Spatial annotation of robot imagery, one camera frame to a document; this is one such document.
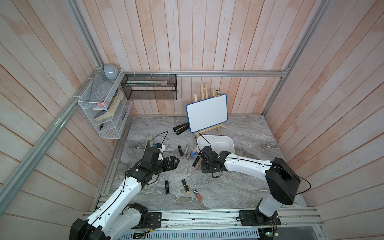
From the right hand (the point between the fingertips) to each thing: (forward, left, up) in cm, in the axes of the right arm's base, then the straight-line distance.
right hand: (203, 167), depth 89 cm
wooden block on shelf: (+16, +55, +29) cm, 64 cm away
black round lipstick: (-12, +21, -2) cm, 24 cm away
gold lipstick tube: (+10, +9, -2) cm, 14 cm away
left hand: (-3, +18, +9) cm, 20 cm away
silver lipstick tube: (+14, +11, -2) cm, 18 cm away
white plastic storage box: (+19, -11, -2) cm, 22 cm away
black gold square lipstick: (-10, +11, -1) cm, 15 cm away
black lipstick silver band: (+13, +15, -2) cm, 20 cm away
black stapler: (+31, +17, -1) cm, 36 cm away
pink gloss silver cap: (-16, +3, -2) cm, 16 cm away
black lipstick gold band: (+4, +5, -1) cm, 7 cm away
